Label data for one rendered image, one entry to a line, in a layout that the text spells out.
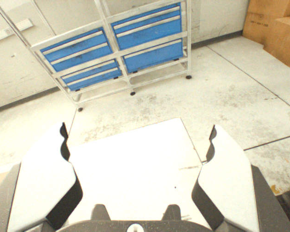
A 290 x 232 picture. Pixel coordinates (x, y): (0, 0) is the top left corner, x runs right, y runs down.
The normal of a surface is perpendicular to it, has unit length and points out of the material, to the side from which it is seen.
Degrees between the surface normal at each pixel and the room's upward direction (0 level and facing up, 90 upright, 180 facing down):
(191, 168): 0
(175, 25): 90
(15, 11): 90
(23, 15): 90
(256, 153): 0
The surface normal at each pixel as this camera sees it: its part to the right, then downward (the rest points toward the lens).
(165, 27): 0.15, 0.70
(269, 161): -0.23, -0.66
